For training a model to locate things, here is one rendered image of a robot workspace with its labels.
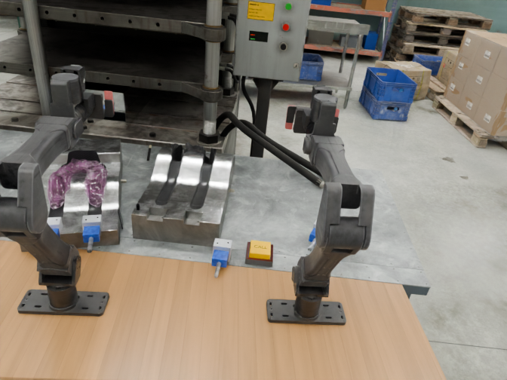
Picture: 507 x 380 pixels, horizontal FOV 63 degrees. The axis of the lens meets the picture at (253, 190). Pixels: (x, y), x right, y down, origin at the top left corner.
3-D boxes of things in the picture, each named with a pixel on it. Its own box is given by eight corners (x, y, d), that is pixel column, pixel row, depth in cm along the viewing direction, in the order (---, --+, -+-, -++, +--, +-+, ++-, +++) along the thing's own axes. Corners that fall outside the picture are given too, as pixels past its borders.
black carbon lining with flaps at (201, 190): (202, 215, 126) (203, 189, 121) (150, 209, 126) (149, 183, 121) (217, 163, 156) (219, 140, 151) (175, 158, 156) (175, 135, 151)
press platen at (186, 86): (226, 130, 182) (228, 91, 173) (-65, 99, 183) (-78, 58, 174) (241, 77, 253) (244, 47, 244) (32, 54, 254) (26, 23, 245)
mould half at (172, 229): (218, 247, 125) (220, 211, 118) (133, 238, 125) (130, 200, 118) (234, 169, 167) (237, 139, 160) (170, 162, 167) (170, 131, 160)
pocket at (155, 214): (164, 228, 122) (163, 217, 120) (145, 225, 122) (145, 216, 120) (167, 219, 126) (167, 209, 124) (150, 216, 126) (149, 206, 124)
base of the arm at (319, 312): (269, 279, 104) (271, 299, 98) (346, 282, 106) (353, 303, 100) (265, 301, 108) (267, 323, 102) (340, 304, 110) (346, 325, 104)
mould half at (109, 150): (118, 244, 122) (115, 214, 116) (21, 252, 115) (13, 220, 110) (122, 163, 163) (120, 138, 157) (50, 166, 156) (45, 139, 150)
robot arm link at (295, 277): (293, 262, 102) (296, 278, 97) (328, 264, 103) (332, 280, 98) (290, 280, 105) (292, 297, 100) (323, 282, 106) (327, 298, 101)
